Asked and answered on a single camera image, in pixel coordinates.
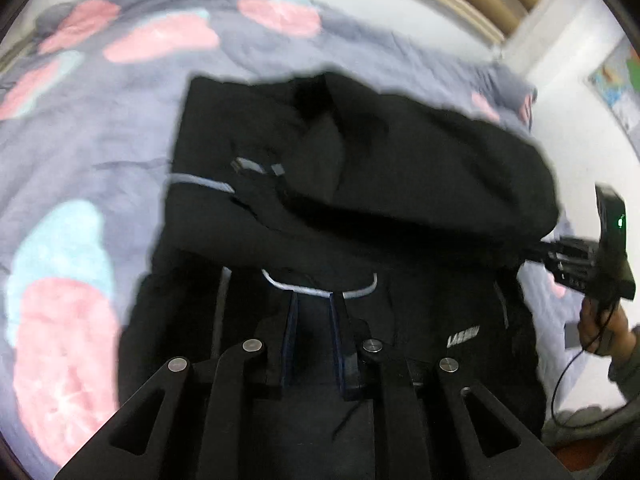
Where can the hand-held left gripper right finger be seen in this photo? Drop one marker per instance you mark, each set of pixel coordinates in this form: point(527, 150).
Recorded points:
point(336, 327)

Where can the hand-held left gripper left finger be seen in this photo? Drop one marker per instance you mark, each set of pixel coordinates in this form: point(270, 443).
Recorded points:
point(291, 325)

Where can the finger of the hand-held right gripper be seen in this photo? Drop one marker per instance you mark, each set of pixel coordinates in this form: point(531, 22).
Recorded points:
point(541, 252)

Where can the black hooded jacket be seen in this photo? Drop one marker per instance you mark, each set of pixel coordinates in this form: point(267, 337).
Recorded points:
point(400, 175)

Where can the person's right forearm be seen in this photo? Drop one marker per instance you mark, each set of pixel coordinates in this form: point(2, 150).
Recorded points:
point(627, 365)

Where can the person's right hand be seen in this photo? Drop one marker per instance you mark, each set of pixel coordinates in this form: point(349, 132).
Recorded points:
point(592, 330)

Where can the grey floral pillow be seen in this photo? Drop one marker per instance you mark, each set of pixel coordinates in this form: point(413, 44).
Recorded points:
point(505, 100)

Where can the person's grey clothing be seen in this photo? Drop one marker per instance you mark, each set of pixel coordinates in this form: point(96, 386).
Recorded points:
point(585, 422)

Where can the grey floral blanket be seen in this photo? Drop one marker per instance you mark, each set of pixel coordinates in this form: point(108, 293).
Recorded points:
point(95, 140)

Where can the colourful wall map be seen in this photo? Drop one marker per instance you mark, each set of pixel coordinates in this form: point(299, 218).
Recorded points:
point(620, 90)

